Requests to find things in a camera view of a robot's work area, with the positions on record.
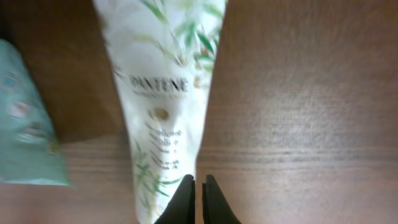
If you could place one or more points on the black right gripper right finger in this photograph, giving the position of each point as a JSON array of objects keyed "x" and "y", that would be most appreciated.
[{"x": 216, "y": 209}]

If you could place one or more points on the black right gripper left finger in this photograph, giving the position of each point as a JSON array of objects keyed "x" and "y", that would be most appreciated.
[{"x": 181, "y": 208}]

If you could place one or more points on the white floral cream tube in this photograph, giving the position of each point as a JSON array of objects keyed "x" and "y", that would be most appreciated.
[{"x": 163, "y": 53}]

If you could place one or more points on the mint green wipes pack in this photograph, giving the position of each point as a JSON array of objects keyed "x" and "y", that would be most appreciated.
[{"x": 30, "y": 151}]

